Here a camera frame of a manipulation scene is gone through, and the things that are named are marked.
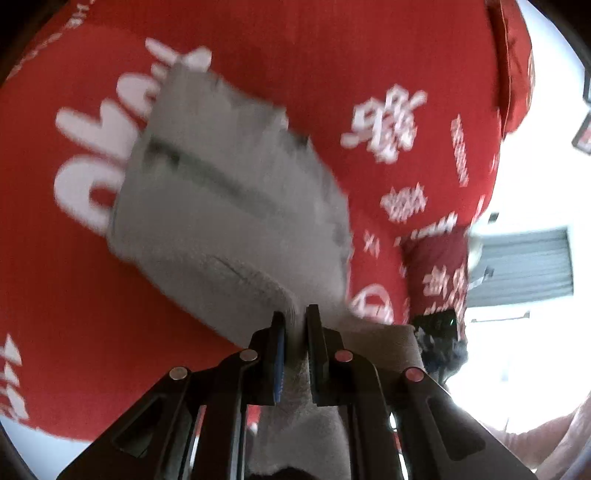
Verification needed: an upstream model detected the grey window blind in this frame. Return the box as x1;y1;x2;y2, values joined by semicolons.
466;226;575;308

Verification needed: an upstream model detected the dark picture frame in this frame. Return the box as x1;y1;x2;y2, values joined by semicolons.
571;108;591;155

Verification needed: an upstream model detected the small red printed pillow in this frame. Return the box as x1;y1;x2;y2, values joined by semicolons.
399;228;472;333

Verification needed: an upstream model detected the grey sweater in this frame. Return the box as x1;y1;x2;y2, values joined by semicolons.
108;62;423;476

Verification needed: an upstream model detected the person's right forearm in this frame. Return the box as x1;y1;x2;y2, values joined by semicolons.
489;404;591;476

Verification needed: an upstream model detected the red printed blanket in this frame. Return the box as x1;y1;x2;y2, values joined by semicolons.
0;0;509;439

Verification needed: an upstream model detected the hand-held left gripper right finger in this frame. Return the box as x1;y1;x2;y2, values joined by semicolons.
305;305;536;480

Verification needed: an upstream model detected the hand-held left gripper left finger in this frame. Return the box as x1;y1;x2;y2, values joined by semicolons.
58;311;288;480

